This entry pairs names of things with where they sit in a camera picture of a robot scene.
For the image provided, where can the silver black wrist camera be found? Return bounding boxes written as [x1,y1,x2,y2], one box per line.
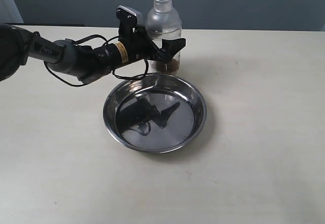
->
[116,6,145,37]

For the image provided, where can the clear plastic shaker bottle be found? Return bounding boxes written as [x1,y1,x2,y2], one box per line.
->
[146,0,182,75]

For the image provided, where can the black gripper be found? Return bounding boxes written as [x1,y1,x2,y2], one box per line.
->
[111,27,186,70]

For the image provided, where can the round stainless steel pan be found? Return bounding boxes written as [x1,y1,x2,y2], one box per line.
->
[103,73,207,154]

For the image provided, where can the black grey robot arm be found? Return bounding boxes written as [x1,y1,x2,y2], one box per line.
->
[1,24,186,87]

